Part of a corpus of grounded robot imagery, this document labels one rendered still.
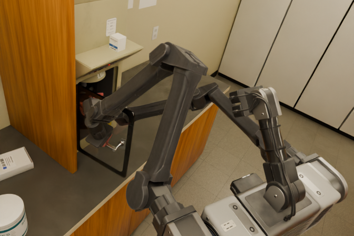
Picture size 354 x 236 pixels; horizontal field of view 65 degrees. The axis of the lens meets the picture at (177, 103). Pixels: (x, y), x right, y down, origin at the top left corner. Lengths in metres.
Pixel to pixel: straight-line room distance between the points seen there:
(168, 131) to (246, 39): 3.47
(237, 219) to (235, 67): 3.69
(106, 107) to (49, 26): 0.34
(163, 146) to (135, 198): 0.15
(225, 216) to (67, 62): 0.73
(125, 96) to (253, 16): 3.28
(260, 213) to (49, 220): 0.89
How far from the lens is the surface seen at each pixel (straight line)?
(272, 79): 4.17
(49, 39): 1.11
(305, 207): 0.82
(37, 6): 1.11
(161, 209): 0.71
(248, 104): 0.73
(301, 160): 0.98
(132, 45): 1.33
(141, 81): 0.84
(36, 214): 1.36
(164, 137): 0.73
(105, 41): 1.29
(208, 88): 1.22
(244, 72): 4.27
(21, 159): 1.51
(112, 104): 0.95
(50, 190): 1.42
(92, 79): 1.38
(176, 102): 0.71
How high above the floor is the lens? 2.08
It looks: 35 degrees down
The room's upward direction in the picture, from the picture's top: 14 degrees clockwise
